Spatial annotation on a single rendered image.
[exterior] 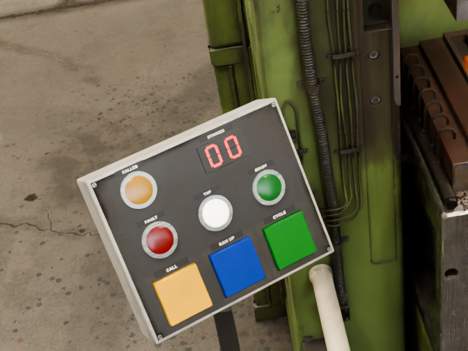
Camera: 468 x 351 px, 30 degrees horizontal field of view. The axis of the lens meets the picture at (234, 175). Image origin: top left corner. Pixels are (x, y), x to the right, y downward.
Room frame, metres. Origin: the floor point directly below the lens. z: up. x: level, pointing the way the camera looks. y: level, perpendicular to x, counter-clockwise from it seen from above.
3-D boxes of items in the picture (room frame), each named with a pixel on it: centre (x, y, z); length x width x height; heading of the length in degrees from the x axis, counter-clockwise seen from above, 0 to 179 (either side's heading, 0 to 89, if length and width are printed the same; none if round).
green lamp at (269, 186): (1.10, -0.05, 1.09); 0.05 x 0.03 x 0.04; 89
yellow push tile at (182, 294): (0.98, 0.11, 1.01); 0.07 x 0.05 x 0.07; 114
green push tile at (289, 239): (1.06, -0.07, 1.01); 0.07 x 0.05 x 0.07; 114
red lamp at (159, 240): (1.02, 0.13, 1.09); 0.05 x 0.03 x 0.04; 89
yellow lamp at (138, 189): (1.06, 0.15, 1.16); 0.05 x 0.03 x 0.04; 89
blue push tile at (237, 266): (1.02, 0.02, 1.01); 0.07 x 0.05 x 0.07; 114
